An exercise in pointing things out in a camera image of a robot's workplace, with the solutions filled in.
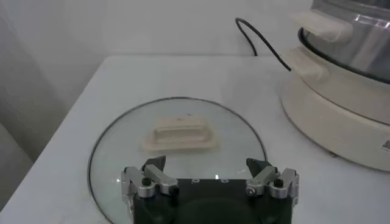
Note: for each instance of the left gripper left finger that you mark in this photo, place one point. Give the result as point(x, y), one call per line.
point(158, 178)

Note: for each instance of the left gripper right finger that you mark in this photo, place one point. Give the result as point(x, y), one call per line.
point(263, 179)

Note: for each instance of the glass pot lid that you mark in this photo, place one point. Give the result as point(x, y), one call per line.
point(122, 146)

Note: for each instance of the steel steamer basket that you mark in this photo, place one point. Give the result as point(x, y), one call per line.
point(365, 45)

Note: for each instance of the cream electric cooker base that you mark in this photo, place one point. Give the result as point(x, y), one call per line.
point(335, 121)

